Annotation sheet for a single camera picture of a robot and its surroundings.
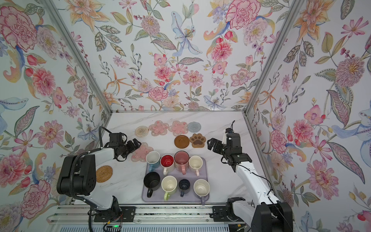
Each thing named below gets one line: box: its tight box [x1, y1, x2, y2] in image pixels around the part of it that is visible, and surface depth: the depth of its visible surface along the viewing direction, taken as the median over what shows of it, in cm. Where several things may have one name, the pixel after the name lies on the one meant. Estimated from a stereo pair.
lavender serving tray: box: [142, 157, 208, 203], surface depth 80 cm
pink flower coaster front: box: [130, 142, 154, 162], surface depth 98 cm
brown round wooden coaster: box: [173, 134, 190, 149], surface depth 104 cm
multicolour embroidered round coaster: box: [134, 125, 149, 138], surface depth 112 cm
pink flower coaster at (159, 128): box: [148, 120, 170, 137], surface depth 112 cm
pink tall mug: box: [173, 150, 190, 175], surface depth 86 cm
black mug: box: [143, 171, 161, 199], surface depth 79 cm
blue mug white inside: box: [145, 150, 161, 173], surface depth 86 cm
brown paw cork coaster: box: [189, 133, 207, 148], surface depth 106 cm
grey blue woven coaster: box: [187, 121, 202, 133], surface depth 113 cm
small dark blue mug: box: [178, 178, 191, 198], surface depth 80 cm
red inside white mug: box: [159, 153, 175, 176], surface depth 87 cm
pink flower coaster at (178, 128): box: [168, 120, 189, 137], surface depth 113 cm
